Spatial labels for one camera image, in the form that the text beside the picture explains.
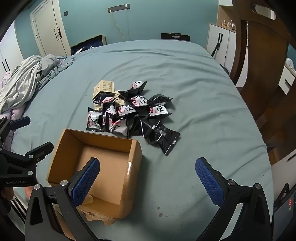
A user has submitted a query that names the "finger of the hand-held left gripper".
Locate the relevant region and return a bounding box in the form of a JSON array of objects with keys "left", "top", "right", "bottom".
[
  {"left": 24, "top": 142, "right": 54, "bottom": 164},
  {"left": 0, "top": 116, "right": 31, "bottom": 142}
]

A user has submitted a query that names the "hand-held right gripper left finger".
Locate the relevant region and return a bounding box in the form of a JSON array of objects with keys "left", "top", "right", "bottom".
[{"left": 24, "top": 158, "right": 101, "bottom": 241}]

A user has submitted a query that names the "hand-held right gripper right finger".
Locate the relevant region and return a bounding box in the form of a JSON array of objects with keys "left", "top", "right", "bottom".
[{"left": 195, "top": 157, "right": 272, "bottom": 241}]

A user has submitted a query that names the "brown cardboard box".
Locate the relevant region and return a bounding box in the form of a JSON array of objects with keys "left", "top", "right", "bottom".
[{"left": 47, "top": 128, "right": 142, "bottom": 226}]

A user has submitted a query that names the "pile of black snack packets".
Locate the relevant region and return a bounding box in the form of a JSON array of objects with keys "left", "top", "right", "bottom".
[{"left": 87, "top": 81, "right": 173, "bottom": 139}]

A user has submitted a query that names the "lilac quilt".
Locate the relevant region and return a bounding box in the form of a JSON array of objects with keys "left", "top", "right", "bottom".
[{"left": 0, "top": 71, "right": 27, "bottom": 152}]

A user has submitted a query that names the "black white striped garment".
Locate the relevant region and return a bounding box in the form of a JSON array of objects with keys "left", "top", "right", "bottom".
[{"left": 9, "top": 197, "right": 28, "bottom": 224}]

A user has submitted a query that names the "crumpled grey sheet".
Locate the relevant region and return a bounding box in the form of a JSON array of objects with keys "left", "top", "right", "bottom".
[{"left": 0, "top": 54, "right": 75, "bottom": 112}]

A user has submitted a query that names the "white wardrobe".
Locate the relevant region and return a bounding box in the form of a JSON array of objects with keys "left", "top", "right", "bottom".
[{"left": 0, "top": 21, "right": 25, "bottom": 77}]

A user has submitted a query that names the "dark device with red light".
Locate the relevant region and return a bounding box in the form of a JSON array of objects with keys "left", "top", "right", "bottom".
[{"left": 272, "top": 183, "right": 296, "bottom": 241}]

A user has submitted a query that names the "cream panelled door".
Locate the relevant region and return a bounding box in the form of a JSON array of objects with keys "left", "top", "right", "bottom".
[{"left": 30, "top": 0, "right": 71, "bottom": 57}]

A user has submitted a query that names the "bed with teal sheet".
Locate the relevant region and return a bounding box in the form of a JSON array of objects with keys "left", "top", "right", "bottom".
[{"left": 10, "top": 39, "right": 274, "bottom": 241}]

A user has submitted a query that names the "white drawer unit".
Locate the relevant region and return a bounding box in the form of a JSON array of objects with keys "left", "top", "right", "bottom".
[{"left": 278, "top": 58, "right": 296, "bottom": 95}]

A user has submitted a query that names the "white cabinet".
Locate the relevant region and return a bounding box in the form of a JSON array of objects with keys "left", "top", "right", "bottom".
[{"left": 206, "top": 23, "right": 237, "bottom": 72}]

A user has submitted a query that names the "brown wooden frame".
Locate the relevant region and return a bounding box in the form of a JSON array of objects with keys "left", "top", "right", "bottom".
[{"left": 217, "top": 0, "right": 296, "bottom": 164}]

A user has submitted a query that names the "yellow hanging cable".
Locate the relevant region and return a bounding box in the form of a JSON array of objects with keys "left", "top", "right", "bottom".
[{"left": 111, "top": 9, "right": 126, "bottom": 41}]

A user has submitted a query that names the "black strap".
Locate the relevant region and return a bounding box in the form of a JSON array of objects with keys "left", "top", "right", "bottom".
[{"left": 211, "top": 33, "right": 223, "bottom": 57}]

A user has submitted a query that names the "grey wall-mounted strip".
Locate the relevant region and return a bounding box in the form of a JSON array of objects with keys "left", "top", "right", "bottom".
[{"left": 108, "top": 4, "right": 130, "bottom": 13}]

